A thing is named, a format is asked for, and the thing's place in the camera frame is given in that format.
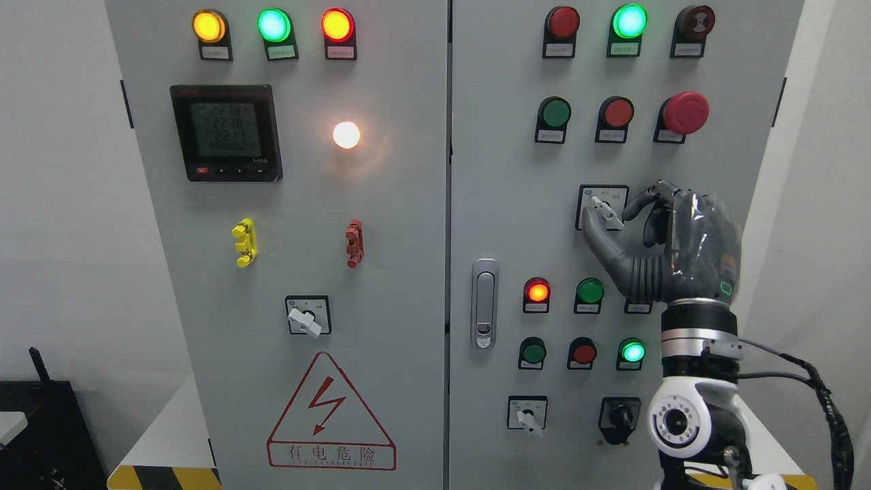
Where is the gray rotary switch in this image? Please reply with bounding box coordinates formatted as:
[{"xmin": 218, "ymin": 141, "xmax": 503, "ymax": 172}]
[
  {"xmin": 506, "ymin": 396, "xmax": 548, "ymax": 438},
  {"xmin": 575, "ymin": 184, "xmax": 629, "ymax": 231}
]

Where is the red-brown toggle latch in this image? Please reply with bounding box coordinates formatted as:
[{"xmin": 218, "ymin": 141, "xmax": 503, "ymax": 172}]
[{"xmin": 345, "ymin": 219, "xmax": 365, "ymax": 269}]

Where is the gray electrical cabinet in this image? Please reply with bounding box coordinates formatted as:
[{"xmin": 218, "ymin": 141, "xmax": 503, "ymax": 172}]
[{"xmin": 106, "ymin": 1, "xmax": 804, "ymax": 489}]

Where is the lit red indicator light middle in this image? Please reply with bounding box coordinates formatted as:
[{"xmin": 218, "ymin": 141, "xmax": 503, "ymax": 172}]
[{"xmin": 523, "ymin": 276, "xmax": 551, "ymax": 314}]

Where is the white glowing indicator light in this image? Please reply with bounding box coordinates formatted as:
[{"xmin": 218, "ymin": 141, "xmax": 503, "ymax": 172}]
[{"xmin": 332, "ymin": 120, "xmax": 361, "ymax": 150}]

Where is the green push button lower row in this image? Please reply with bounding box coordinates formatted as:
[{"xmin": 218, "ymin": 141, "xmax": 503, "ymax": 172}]
[{"xmin": 517, "ymin": 337, "xmax": 547, "ymax": 370}]

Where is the green push button row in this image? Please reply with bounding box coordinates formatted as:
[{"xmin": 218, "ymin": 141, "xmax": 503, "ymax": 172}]
[
  {"xmin": 517, "ymin": 337, "xmax": 547, "ymax": 370},
  {"xmin": 534, "ymin": 96, "xmax": 572, "ymax": 144}
]

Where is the green indicator light middle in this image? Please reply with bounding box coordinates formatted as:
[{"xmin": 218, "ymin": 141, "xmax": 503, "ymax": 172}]
[{"xmin": 574, "ymin": 277, "xmax": 604, "ymax": 314}]

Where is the green indicator light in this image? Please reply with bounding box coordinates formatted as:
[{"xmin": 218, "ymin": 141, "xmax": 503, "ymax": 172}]
[
  {"xmin": 606, "ymin": 3, "xmax": 648, "ymax": 58},
  {"xmin": 257, "ymin": 8, "xmax": 299, "ymax": 61},
  {"xmin": 574, "ymin": 277, "xmax": 604, "ymax": 314}
]

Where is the green push button upper row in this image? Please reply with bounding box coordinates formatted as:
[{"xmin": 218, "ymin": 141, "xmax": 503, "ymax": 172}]
[{"xmin": 534, "ymin": 96, "xmax": 572, "ymax": 144}]

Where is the red push button lower row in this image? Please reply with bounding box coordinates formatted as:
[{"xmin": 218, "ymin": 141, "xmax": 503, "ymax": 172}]
[{"xmin": 566, "ymin": 337, "xmax": 597, "ymax": 370}]

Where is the red push button row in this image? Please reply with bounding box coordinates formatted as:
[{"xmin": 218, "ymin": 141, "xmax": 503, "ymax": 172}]
[
  {"xmin": 595, "ymin": 96, "xmax": 635, "ymax": 144},
  {"xmin": 566, "ymin": 337, "xmax": 597, "ymax": 370}
]

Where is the yellow toggle latch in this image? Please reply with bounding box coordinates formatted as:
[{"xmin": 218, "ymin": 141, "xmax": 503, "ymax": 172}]
[{"xmin": 231, "ymin": 218, "xmax": 258, "ymax": 269}]

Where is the red electrical hazard warning sticker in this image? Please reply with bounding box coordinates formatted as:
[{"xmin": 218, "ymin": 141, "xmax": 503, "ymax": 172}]
[{"xmin": 267, "ymin": 351, "xmax": 396, "ymax": 471}]

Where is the lit green push button lower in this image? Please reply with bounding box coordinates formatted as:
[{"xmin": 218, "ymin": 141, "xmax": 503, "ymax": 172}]
[{"xmin": 616, "ymin": 338, "xmax": 646, "ymax": 370}]

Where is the red push button upper row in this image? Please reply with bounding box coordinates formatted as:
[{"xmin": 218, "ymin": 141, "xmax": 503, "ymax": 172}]
[{"xmin": 595, "ymin": 96, "xmax": 635, "ymax": 144}]

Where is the black digital power meter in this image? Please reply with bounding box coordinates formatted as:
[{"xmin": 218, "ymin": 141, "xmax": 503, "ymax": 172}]
[{"xmin": 170, "ymin": 84, "xmax": 283, "ymax": 182}]

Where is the red-orange indicator light top left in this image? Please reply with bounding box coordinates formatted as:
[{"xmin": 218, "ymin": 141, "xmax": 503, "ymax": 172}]
[{"xmin": 321, "ymin": 8, "xmax": 357, "ymax": 60}]

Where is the red indicator light top right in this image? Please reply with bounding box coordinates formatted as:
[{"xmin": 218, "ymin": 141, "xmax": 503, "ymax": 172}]
[{"xmin": 542, "ymin": 5, "xmax": 580, "ymax": 59}]

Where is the green indicator light top left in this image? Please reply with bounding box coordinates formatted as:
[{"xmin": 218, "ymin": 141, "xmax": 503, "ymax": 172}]
[{"xmin": 257, "ymin": 8, "xmax": 299, "ymax": 61}]

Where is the red emergency stop mushroom button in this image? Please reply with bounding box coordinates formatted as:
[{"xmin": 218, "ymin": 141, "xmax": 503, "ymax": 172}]
[{"xmin": 653, "ymin": 91, "xmax": 710, "ymax": 144}]

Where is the green indicator light top right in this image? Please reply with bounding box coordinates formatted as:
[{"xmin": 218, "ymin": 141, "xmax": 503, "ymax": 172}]
[{"xmin": 606, "ymin": 3, "xmax": 648, "ymax": 58}]

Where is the yellow indicator light top left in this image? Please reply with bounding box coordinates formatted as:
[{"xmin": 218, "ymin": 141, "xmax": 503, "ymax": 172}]
[{"xmin": 192, "ymin": 9, "xmax": 233, "ymax": 62}]

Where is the dark red buzzer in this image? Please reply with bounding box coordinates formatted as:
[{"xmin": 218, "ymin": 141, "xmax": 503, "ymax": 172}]
[{"xmin": 670, "ymin": 4, "xmax": 716, "ymax": 59}]

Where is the black box with antenna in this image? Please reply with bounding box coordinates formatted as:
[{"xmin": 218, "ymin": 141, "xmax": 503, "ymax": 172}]
[{"xmin": 1, "ymin": 347, "xmax": 107, "ymax": 489}]

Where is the silver door lock handle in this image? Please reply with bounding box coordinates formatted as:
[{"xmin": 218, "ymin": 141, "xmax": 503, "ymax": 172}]
[{"xmin": 470, "ymin": 257, "xmax": 499, "ymax": 348}]

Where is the gray rotary switch left door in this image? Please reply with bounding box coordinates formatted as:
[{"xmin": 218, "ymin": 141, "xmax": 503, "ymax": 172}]
[{"xmin": 285, "ymin": 295, "xmax": 332, "ymax": 338}]

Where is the gray rotary switch bottom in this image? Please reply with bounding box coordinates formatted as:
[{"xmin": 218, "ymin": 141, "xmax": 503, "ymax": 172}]
[{"xmin": 506, "ymin": 396, "xmax": 548, "ymax": 438}]

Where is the black rotary selector switch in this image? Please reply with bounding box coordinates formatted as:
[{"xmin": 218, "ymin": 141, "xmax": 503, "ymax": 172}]
[{"xmin": 598, "ymin": 397, "xmax": 642, "ymax": 444}]

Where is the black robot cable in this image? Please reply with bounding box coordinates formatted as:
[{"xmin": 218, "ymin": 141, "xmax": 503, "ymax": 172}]
[{"xmin": 735, "ymin": 337, "xmax": 855, "ymax": 490}]

